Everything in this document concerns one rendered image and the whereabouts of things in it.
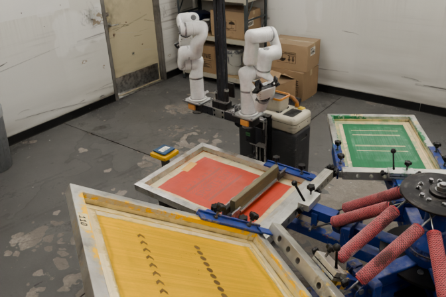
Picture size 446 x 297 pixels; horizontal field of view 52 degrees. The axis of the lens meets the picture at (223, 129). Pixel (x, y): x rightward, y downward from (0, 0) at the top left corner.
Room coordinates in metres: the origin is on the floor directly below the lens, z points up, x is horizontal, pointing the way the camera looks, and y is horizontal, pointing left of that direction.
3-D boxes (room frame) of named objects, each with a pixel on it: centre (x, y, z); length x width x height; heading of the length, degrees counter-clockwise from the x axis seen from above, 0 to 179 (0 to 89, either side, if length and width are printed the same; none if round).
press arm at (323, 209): (1.74, -0.43, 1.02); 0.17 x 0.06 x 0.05; 52
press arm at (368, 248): (1.82, -0.33, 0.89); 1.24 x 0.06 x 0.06; 52
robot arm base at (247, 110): (2.66, -0.18, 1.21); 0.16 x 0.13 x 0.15; 139
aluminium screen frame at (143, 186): (2.08, 0.01, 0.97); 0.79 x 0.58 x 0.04; 52
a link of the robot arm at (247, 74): (2.65, -0.18, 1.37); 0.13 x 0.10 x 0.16; 119
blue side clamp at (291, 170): (2.15, -0.35, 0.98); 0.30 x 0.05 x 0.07; 52
